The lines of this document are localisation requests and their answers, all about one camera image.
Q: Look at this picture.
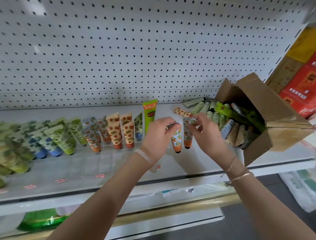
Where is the person's left hand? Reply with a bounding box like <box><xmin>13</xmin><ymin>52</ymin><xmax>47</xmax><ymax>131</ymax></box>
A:
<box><xmin>140</xmin><ymin>116</ymin><xmax>182</xmax><ymax>166</ymax></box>

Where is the person's right hand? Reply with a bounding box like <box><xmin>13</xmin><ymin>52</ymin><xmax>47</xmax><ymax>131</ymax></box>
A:
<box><xmin>186</xmin><ymin>113</ymin><xmax>236</xmax><ymax>169</ymax></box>

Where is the orange print cream tube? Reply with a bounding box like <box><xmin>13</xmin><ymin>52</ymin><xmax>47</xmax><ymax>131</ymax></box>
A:
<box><xmin>182</xmin><ymin>117</ymin><xmax>197</xmax><ymax>149</ymax></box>
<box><xmin>171</xmin><ymin>121</ymin><xmax>183</xmax><ymax>154</ymax></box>

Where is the person's left forearm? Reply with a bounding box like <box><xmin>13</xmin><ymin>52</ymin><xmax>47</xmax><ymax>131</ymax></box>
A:
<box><xmin>46</xmin><ymin>156</ymin><xmax>155</xmax><ymax>240</ymax></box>

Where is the person's right forearm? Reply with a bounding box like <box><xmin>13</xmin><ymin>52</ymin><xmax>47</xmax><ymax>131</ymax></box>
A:
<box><xmin>222</xmin><ymin>157</ymin><xmax>316</xmax><ymax>240</ymax></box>

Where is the strawberry print cream tube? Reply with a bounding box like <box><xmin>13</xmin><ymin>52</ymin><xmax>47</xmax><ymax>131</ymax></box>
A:
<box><xmin>172</xmin><ymin>106</ymin><xmax>194</xmax><ymax>118</ymax></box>

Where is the tall green cream tube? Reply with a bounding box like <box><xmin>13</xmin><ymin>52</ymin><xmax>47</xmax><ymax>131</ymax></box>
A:
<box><xmin>142</xmin><ymin>99</ymin><xmax>158</xmax><ymax>135</ymax></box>

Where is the pile of assorted tubes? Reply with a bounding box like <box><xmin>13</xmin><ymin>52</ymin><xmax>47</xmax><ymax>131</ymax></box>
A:
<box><xmin>182</xmin><ymin>97</ymin><xmax>266</xmax><ymax>149</ymax></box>

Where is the white jade bangle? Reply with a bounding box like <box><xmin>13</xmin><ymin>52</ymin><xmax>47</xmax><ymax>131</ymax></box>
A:
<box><xmin>134</xmin><ymin>148</ymin><xmax>155</xmax><ymax>165</ymax></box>

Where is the clear plastic packet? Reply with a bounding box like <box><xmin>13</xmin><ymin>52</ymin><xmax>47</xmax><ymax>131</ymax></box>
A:
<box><xmin>162</xmin><ymin>186</ymin><xmax>195</xmax><ymax>198</ymax></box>

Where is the brown cardboard box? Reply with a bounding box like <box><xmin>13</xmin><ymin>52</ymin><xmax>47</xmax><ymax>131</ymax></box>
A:
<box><xmin>214</xmin><ymin>72</ymin><xmax>315</xmax><ymax>167</ymax></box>

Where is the white metal shelf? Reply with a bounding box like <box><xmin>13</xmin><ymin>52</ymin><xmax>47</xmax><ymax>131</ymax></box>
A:
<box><xmin>0</xmin><ymin>102</ymin><xmax>316</xmax><ymax>217</ymax></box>

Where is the white pegboard panel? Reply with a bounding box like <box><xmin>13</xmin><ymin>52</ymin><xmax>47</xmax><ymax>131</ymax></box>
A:
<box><xmin>0</xmin><ymin>0</ymin><xmax>314</xmax><ymax>109</ymax></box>

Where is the white lower shelf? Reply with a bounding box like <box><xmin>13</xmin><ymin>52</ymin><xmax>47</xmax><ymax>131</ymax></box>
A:
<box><xmin>0</xmin><ymin>207</ymin><xmax>225</xmax><ymax>240</ymax></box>

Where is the clear acrylic shelf guard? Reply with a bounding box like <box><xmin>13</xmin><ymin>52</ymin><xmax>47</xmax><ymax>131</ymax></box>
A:
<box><xmin>0</xmin><ymin>142</ymin><xmax>227</xmax><ymax>202</ymax></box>

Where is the brown printed carton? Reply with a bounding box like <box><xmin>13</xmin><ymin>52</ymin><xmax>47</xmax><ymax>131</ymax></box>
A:
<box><xmin>265</xmin><ymin>56</ymin><xmax>304</xmax><ymax>95</ymax></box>

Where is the row of fruit print tubes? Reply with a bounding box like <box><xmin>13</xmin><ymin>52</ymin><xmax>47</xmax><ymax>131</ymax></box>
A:
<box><xmin>0</xmin><ymin>112</ymin><xmax>144</xmax><ymax>188</ymax></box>

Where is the red printed carton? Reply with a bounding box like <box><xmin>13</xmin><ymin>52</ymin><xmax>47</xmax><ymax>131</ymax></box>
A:
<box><xmin>278</xmin><ymin>52</ymin><xmax>316</xmax><ymax>120</ymax></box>

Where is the white plastic bag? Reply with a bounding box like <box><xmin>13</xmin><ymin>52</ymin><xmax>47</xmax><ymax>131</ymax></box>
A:
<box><xmin>278</xmin><ymin>169</ymin><xmax>316</xmax><ymax>213</ymax></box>

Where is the yellow carton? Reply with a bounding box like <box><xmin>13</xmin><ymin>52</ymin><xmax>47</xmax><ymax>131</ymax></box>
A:
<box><xmin>286</xmin><ymin>25</ymin><xmax>316</xmax><ymax>64</ymax></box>

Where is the green plastic packet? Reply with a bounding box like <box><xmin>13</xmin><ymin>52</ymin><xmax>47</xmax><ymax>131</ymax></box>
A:
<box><xmin>17</xmin><ymin>208</ymin><xmax>71</xmax><ymax>233</ymax></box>

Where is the thin gold chain bracelet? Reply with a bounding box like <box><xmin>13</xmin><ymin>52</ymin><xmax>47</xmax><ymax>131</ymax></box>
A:
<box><xmin>225</xmin><ymin>158</ymin><xmax>238</xmax><ymax>173</ymax></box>

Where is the gold bangle bracelet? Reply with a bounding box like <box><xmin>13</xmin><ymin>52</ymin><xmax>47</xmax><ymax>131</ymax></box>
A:
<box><xmin>224</xmin><ymin>171</ymin><xmax>255</xmax><ymax>187</ymax></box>

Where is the gold metal rail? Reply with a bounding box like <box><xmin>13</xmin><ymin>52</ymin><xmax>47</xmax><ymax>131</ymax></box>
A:
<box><xmin>0</xmin><ymin>192</ymin><xmax>243</xmax><ymax>240</ymax></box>

